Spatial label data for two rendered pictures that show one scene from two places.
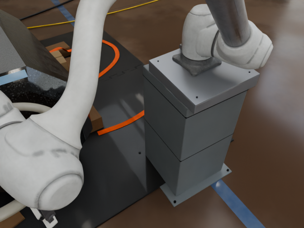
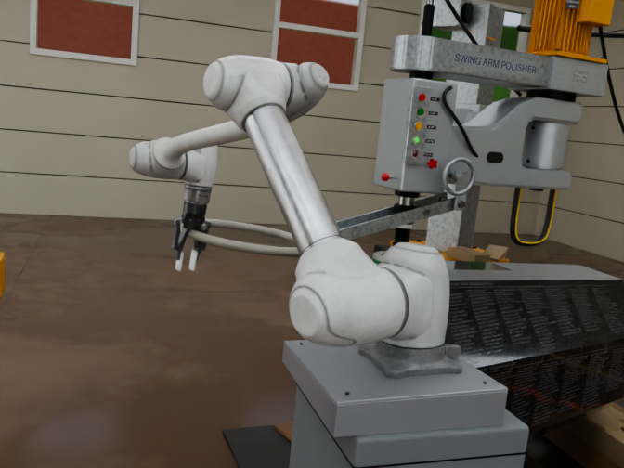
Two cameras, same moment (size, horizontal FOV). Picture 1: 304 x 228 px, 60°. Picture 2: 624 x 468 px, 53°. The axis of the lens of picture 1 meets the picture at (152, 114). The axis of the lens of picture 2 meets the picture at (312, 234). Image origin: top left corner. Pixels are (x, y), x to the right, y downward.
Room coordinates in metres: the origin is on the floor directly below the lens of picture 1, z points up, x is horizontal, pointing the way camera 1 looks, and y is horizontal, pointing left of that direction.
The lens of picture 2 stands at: (1.18, -1.60, 1.38)
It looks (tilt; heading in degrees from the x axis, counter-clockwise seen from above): 10 degrees down; 103
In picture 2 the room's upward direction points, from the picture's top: 5 degrees clockwise
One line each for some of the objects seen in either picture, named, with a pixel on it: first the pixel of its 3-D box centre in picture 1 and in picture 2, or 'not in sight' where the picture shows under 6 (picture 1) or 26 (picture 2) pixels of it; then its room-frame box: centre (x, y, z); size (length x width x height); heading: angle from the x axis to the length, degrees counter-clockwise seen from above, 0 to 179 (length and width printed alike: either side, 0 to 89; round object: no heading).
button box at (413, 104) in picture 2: not in sight; (416, 125); (1.00, 0.75, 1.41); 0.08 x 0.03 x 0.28; 37
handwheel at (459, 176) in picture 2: not in sight; (453, 175); (1.15, 0.86, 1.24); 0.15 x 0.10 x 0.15; 37
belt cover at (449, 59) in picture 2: not in sight; (495, 72); (1.26, 1.09, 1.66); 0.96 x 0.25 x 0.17; 37
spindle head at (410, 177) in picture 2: not in sight; (430, 140); (1.05, 0.93, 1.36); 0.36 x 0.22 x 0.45; 37
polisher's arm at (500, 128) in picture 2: not in sight; (495, 150); (1.31, 1.11, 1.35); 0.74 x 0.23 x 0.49; 37
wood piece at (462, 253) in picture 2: not in sight; (468, 255); (1.27, 1.60, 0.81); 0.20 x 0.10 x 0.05; 133
